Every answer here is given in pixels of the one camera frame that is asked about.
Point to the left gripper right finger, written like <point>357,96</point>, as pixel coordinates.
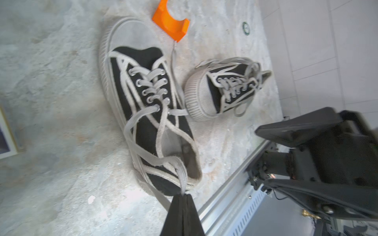
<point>193,226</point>

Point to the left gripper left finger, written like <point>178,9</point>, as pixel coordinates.
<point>173,225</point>

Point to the black canvas sneaker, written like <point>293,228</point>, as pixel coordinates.
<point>148,105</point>
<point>217,87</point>

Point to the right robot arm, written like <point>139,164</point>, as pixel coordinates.
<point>331,169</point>

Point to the purple card box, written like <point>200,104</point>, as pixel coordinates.
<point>9,146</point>

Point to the orange plastic clip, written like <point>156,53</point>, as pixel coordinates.
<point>174,28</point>

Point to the aluminium rail frame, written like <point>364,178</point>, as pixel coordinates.
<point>229,211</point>

